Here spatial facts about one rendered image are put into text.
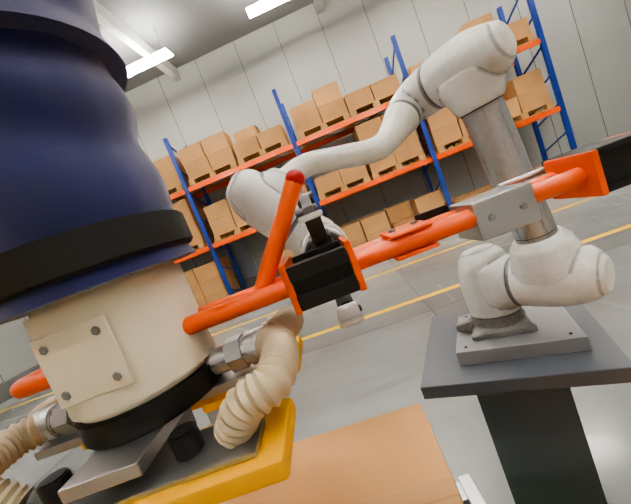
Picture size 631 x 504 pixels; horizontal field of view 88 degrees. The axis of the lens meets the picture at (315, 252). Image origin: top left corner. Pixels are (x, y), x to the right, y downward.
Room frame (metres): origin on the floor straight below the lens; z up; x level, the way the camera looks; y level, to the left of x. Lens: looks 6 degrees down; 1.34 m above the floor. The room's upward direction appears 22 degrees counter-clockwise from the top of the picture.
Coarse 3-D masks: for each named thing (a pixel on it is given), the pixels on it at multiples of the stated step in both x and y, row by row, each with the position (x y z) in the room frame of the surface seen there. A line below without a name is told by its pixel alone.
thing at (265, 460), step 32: (288, 416) 0.31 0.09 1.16; (192, 448) 0.29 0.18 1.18; (224, 448) 0.29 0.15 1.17; (256, 448) 0.27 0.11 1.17; (288, 448) 0.27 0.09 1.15; (64, 480) 0.31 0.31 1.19; (160, 480) 0.28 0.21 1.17; (192, 480) 0.27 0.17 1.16; (224, 480) 0.26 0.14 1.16; (256, 480) 0.25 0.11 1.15
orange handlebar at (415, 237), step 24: (576, 168) 0.36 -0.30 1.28; (552, 192) 0.35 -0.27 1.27; (456, 216) 0.36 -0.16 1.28; (384, 240) 0.40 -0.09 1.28; (408, 240) 0.36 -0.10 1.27; (432, 240) 0.36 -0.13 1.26; (360, 264) 0.36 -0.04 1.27; (264, 288) 0.37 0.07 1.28; (216, 312) 0.37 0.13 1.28; (240, 312) 0.37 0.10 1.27; (24, 384) 0.38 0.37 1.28; (48, 384) 0.38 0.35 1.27
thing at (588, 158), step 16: (592, 144) 0.39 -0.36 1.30; (608, 144) 0.34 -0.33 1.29; (624, 144) 0.34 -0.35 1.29; (560, 160) 0.38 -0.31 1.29; (576, 160) 0.36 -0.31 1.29; (592, 160) 0.34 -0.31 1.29; (608, 160) 0.35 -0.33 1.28; (624, 160) 0.35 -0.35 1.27; (592, 176) 0.34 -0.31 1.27; (608, 176) 0.35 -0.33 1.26; (624, 176) 0.35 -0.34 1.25; (576, 192) 0.37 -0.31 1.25; (592, 192) 0.35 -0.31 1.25; (608, 192) 0.34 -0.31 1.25
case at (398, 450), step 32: (384, 416) 0.56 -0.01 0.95; (416, 416) 0.53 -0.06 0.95; (320, 448) 0.55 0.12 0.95; (352, 448) 0.52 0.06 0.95; (384, 448) 0.49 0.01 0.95; (416, 448) 0.47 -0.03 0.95; (288, 480) 0.50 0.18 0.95; (320, 480) 0.48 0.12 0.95; (352, 480) 0.45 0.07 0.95; (384, 480) 0.43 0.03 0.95; (416, 480) 0.41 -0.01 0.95; (448, 480) 0.39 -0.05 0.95
